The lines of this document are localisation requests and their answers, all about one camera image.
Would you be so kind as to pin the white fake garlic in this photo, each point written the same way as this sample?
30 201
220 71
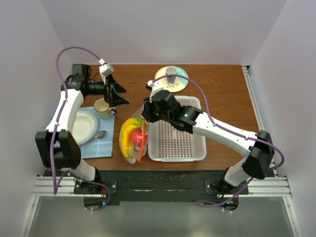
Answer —
131 160

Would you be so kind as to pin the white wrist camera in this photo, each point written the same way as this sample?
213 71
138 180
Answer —
154 87
105 69

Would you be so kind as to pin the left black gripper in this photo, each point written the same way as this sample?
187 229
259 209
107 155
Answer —
113 99

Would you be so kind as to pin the cream enamel mug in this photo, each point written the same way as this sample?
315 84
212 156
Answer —
103 109

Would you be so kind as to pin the red fake apple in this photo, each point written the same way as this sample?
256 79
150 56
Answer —
136 137

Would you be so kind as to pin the white bowl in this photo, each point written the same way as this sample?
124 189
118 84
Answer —
85 126

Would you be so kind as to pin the pastel ceramic plate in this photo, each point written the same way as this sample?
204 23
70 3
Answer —
172 84

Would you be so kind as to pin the clear orange zip bag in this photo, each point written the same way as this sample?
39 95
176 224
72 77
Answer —
144 147

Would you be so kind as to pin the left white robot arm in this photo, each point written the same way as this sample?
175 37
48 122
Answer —
56 145

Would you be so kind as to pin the metal spoon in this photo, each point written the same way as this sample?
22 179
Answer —
100 135

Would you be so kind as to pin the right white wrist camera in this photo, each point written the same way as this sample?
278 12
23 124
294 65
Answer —
154 87

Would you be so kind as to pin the white plastic basket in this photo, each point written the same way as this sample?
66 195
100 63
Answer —
167 144

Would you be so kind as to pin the aluminium frame rail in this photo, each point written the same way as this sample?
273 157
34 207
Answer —
270 187

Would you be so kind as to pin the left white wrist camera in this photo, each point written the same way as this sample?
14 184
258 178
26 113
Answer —
105 69

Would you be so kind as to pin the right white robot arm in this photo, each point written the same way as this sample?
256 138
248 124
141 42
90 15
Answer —
256 148

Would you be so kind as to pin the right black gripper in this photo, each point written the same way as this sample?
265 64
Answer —
148 103

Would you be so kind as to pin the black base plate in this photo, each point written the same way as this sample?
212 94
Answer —
115 186

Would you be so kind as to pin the blue checked cloth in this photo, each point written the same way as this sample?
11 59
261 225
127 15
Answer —
99 148

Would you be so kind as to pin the green fake starfruit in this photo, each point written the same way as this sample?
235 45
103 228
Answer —
140 119

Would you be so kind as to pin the grey ceramic cup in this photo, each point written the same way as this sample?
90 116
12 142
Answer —
171 74

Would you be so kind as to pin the yellow fake banana bunch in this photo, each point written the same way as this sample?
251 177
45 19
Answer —
127 128

